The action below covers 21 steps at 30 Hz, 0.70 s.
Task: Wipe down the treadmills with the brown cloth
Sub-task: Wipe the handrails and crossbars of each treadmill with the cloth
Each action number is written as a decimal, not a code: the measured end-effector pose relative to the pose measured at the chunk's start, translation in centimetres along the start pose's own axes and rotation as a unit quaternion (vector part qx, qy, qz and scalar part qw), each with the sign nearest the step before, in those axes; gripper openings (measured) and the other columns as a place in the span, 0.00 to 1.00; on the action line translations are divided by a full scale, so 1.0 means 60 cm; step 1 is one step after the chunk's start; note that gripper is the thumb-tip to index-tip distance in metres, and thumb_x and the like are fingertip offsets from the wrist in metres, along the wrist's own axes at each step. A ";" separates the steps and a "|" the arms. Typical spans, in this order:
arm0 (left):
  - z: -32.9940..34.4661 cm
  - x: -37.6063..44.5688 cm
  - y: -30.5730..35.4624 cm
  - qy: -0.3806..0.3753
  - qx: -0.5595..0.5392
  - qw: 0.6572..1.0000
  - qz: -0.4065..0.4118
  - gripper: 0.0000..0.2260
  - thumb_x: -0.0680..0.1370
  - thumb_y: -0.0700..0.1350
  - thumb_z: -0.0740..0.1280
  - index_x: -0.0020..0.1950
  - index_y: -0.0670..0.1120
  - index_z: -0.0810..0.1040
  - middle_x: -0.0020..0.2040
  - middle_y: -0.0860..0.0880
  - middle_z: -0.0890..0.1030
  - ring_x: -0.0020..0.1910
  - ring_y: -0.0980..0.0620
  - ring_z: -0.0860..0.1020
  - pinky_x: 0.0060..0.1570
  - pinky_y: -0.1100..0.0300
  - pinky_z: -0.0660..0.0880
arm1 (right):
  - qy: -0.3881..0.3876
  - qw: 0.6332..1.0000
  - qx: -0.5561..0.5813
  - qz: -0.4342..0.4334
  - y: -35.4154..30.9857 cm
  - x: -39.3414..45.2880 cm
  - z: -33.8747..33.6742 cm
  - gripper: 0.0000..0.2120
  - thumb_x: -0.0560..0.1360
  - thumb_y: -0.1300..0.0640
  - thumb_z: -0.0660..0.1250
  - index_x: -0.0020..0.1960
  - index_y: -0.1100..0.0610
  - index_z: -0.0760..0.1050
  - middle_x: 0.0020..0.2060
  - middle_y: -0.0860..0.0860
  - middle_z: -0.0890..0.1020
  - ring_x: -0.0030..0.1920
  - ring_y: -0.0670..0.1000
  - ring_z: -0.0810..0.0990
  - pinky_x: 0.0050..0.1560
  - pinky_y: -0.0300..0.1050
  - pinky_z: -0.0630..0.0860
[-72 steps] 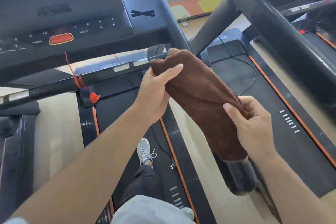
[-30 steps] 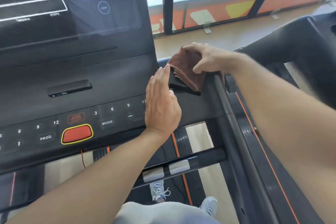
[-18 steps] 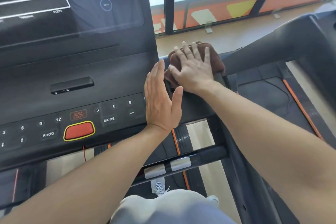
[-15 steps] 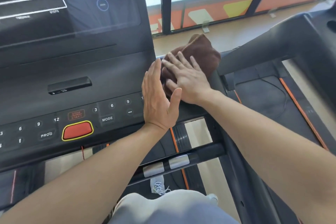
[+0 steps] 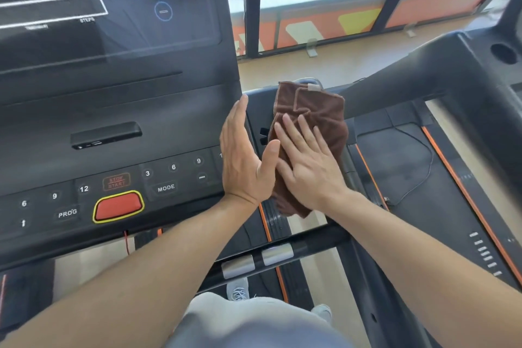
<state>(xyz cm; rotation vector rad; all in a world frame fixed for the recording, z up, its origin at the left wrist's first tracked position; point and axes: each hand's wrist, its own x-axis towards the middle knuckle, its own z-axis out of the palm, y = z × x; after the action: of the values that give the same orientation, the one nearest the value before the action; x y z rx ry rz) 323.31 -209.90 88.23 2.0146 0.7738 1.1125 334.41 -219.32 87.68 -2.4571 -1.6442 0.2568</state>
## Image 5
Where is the person's right hand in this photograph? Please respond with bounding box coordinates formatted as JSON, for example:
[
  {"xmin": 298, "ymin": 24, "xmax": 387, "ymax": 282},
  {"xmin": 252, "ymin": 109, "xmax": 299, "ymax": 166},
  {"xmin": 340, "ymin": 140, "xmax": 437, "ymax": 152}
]
[{"xmin": 274, "ymin": 113, "xmax": 352, "ymax": 214}]

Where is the person's left hand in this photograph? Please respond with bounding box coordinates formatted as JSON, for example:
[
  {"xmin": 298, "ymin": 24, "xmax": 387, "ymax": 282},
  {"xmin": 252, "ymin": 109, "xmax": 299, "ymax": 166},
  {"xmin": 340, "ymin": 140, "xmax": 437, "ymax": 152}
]
[{"xmin": 219, "ymin": 94, "xmax": 281, "ymax": 208}]

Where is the brown microfibre cloth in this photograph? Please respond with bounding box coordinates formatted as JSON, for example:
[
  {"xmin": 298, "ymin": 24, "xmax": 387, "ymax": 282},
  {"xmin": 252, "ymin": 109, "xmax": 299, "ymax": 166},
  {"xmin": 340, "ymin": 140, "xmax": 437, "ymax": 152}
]
[{"xmin": 267, "ymin": 81, "xmax": 350, "ymax": 219}]

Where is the black treadmill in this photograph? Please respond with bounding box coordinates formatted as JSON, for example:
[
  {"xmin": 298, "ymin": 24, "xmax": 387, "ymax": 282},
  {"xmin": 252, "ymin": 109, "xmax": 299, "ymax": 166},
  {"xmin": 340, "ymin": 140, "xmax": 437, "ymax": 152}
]
[
  {"xmin": 0, "ymin": 0, "xmax": 433, "ymax": 348},
  {"xmin": 338, "ymin": 0, "xmax": 522, "ymax": 291}
]

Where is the person's right forearm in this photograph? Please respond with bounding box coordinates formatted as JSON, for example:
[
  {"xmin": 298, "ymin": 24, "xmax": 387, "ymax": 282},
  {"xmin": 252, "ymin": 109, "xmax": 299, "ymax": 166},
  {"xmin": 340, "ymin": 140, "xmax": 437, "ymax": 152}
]
[{"xmin": 326, "ymin": 190, "xmax": 522, "ymax": 348}]

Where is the person's left forearm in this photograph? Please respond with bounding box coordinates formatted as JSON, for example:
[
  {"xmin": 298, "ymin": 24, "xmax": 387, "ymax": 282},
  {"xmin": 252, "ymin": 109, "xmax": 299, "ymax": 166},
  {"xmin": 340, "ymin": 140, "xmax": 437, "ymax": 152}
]
[{"xmin": 0, "ymin": 195, "xmax": 258, "ymax": 348}]

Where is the person's left grey shoe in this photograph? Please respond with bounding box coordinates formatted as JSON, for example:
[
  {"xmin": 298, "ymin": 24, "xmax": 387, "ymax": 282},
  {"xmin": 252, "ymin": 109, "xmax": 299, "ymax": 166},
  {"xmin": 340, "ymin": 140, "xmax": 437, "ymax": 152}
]
[{"xmin": 226, "ymin": 277, "xmax": 250, "ymax": 303}]

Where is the person's grey shoe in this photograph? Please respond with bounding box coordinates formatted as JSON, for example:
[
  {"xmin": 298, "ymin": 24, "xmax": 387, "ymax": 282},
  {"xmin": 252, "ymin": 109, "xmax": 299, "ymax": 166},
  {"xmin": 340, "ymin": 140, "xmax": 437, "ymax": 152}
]
[
  {"xmin": 226, "ymin": 277, "xmax": 250, "ymax": 303},
  {"xmin": 310, "ymin": 304, "xmax": 333, "ymax": 324}
]

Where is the person's right grey shoe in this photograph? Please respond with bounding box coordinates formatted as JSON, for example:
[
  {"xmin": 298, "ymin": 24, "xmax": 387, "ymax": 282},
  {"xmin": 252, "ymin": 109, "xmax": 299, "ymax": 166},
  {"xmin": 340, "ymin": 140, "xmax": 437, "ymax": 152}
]
[{"xmin": 310, "ymin": 304, "xmax": 333, "ymax": 324}]

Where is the person's grey shirt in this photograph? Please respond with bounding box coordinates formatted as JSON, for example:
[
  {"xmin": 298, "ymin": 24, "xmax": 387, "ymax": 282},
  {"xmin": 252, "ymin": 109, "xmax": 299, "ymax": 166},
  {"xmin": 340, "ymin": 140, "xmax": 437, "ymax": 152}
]
[{"xmin": 165, "ymin": 293, "xmax": 347, "ymax": 348}]

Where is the orange patterned parapet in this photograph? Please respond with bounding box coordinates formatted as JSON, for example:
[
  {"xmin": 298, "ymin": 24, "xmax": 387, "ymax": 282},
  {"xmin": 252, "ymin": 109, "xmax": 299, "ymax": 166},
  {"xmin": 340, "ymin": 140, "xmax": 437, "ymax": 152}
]
[{"xmin": 230, "ymin": 0, "xmax": 506, "ymax": 60}]

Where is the black cord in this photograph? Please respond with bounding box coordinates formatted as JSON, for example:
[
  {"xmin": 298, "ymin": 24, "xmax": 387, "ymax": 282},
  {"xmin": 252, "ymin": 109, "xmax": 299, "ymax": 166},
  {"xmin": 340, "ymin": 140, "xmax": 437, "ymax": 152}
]
[{"xmin": 385, "ymin": 125, "xmax": 434, "ymax": 208}]

